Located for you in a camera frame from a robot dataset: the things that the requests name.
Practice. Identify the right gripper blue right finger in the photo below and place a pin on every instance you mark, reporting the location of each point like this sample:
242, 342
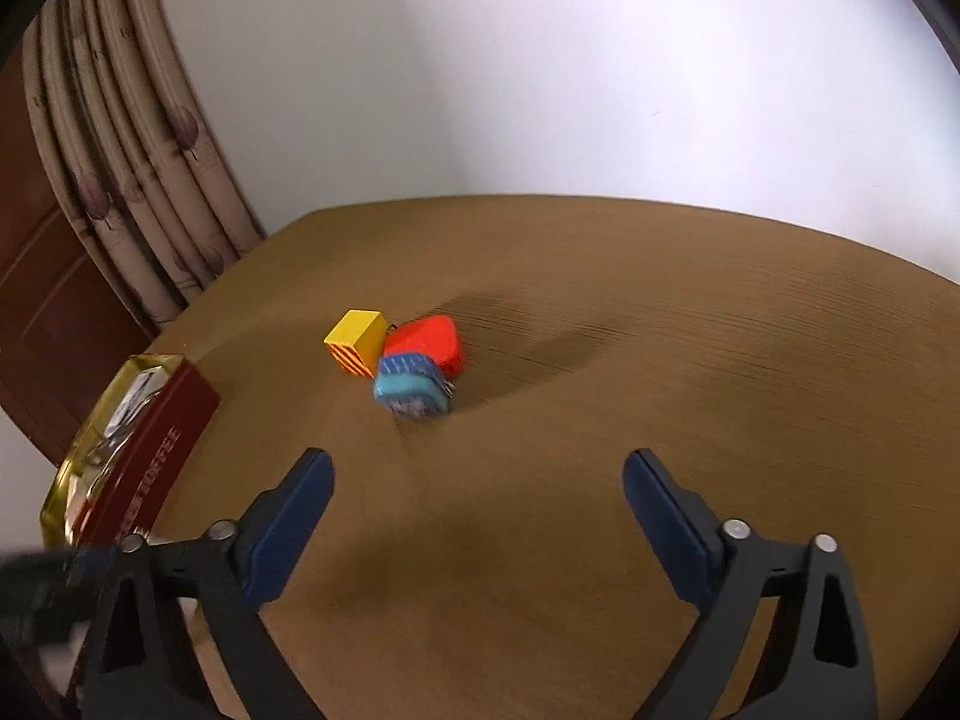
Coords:
680, 528

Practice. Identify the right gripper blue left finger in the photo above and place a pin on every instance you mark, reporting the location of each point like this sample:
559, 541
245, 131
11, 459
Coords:
275, 530

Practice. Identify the yellow wooden cube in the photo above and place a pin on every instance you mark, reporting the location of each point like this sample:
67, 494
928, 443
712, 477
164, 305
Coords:
356, 341

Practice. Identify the red gold tin box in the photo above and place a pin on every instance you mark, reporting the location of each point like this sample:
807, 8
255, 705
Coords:
129, 451

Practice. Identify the blue washi tape roll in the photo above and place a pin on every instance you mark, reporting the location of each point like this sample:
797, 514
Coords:
412, 385

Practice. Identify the red rounded cube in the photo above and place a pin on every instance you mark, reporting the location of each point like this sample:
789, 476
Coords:
434, 336

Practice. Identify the brown wooden door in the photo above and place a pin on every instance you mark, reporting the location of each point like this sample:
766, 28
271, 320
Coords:
64, 330

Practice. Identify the beige patterned curtain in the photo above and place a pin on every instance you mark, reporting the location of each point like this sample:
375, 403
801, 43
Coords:
129, 156

